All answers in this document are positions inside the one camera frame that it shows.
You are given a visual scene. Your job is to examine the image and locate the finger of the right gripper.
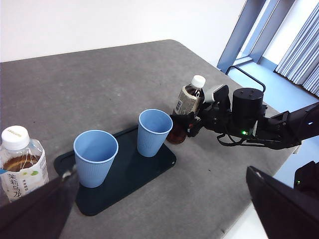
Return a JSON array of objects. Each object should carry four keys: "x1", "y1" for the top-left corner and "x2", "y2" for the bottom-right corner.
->
[{"x1": 170, "y1": 112, "x2": 203, "y2": 138}]

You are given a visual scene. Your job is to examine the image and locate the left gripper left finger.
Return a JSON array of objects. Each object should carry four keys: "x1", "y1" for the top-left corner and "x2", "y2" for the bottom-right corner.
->
[{"x1": 0, "y1": 165, "x2": 79, "y2": 239}]

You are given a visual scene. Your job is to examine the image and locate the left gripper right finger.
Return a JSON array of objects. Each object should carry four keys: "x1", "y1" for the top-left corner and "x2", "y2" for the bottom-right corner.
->
[{"x1": 246, "y1": 166, "x2": 319, "y2": 239}]

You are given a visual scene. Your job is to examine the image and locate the brown oolong tea bottle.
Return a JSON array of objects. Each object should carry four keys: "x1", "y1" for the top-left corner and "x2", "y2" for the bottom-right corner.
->
[{"x1": 165, "y1": 75, "x2": 207, "y2": 145}]

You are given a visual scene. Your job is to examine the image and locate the clear bottle of pale tea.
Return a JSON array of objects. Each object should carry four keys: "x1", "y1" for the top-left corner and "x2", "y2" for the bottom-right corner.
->
[{"x1": 0, "y1": 125, "x2": 50, "y2": 204}]

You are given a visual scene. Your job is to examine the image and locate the blue ribbed plastic cup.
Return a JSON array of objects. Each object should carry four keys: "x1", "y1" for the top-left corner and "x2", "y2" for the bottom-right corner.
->
[
  {"x1": 73, "y1": 129, "x2": 119, "y2": 189},
  {"x1": 138, "y1": 109, "x2": 174, "y2": 158}
]

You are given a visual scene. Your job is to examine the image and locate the dark blue rectangular tray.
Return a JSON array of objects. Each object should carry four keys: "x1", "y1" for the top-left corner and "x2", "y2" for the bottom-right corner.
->
[{"x1": 54, "y1": 124, "x2": 177, "y2": 217}]

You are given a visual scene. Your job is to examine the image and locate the pale pleated curtain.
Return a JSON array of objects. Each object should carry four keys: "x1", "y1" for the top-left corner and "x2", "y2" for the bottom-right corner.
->
[{"x1": 275, "y1": 0, "x2": 319, "y2": 98}]

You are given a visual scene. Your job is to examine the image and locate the right wrist grey camera box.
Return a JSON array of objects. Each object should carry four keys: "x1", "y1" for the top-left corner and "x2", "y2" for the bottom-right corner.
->
[{"x1": 203, "y1": 84, "x2": 225, "y2": 103}]

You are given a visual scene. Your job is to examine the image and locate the black cable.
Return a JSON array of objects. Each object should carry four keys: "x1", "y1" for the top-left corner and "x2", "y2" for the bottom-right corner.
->
[{"x1": 216, "y1": 131, "x2": 249, "y2": 147}]

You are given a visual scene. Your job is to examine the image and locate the black metal tube frame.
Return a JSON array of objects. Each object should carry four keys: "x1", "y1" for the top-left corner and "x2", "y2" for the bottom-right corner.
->
[{"x1": 225, "y1": 63, "x2": 267, "y2": 93}]

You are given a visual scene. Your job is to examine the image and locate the blue-grey window frame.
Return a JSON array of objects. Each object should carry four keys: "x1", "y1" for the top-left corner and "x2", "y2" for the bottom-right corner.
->
[{"x1": 216, "y1": 0, "x2": 314, "y2": 75}]

